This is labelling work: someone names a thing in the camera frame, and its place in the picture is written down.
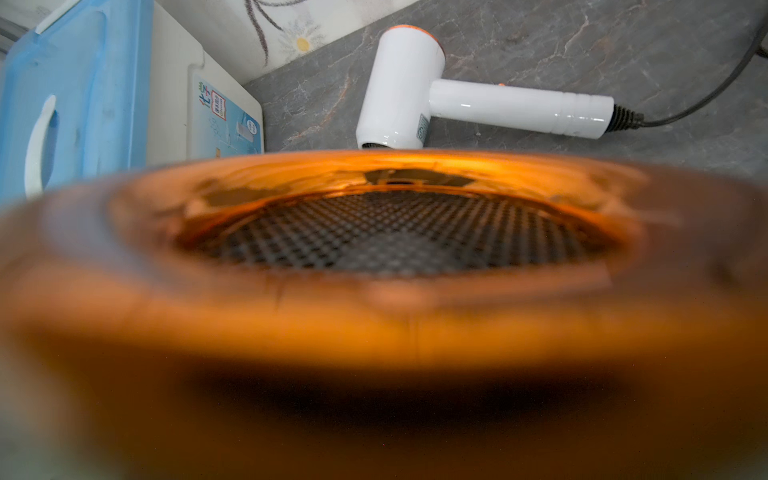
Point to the blue lid storage box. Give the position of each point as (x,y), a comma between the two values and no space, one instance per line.
(103,87)

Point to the white hair dryer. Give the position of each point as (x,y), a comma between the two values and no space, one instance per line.
(407,89)
(389,314)

